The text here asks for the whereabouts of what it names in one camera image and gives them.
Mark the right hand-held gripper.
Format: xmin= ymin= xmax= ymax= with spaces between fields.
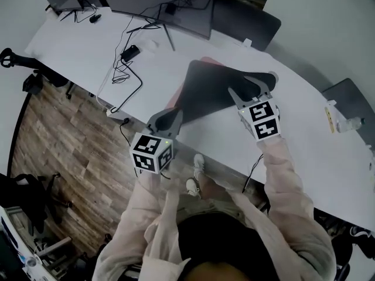
xmin=228 ymin=75 xmax=282 ymax=142

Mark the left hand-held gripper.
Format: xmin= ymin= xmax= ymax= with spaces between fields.
xmin=129 ymin=108 xmax=184 ymax=175

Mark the pink desk mat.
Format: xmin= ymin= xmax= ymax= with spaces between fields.
xmin=166 ymin=56 xmax=278 ymax=123

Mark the person's right forearm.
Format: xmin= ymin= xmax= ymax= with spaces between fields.
xmin=228 ymin=135 xmax=336 ymax=281

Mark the person's left forearm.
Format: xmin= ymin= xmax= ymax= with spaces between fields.
xmin=92 ymin=168 xmax=191 ymax=281

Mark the person's right white shoe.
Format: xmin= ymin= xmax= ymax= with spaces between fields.
xmin=193 ymin=153 xmax=205 ymax=175

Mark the person's white shoe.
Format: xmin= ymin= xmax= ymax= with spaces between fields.
xmin=193 ymin=153 xmax=205 ymax=175
xmin=186 ymin=177 xmax=202 ymax=197

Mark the person's left white shoe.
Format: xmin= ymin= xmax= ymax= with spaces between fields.
xmin=186 ymin=177 xmax=202 ymax=197

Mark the yellow strip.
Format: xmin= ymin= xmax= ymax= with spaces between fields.
xmin=324 ymin=106 xmax=336 ymax=134

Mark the clear water bottle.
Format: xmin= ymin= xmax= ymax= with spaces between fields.
xmin=336 ymin=117 xmax=366 ymax=133

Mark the black power adapter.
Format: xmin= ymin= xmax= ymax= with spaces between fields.
xmin=120 ymin=44 xmax=141 ymax=61

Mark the person's black top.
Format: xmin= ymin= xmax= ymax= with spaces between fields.
xmin=177 ymin=212 xmax=279 ymax=281

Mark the small black bin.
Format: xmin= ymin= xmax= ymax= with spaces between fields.
xmin=22 ymin=73 xmax=44 ymax=96

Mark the large curved monitor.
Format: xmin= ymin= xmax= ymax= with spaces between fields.
xmin=96 ymin=0 xmax=213 ymax=52

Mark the black floor cable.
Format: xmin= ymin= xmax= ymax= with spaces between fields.
xmin=120 ymin=118 xmax=132 ymax=146

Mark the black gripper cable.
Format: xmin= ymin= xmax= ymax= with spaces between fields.
xmin=241 ymin=153 xmax=264 ymax=193

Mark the black adapter cable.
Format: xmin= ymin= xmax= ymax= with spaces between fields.
xmin=111 ymin=59 xmax=144 ymax=113

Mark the white cable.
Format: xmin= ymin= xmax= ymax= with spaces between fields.
xmin=96 ymin=16 xmax=134 ymax=111

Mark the grey desk frame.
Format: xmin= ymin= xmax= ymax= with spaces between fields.
xmin=32 ymin=235 xmax=73 ymax=272

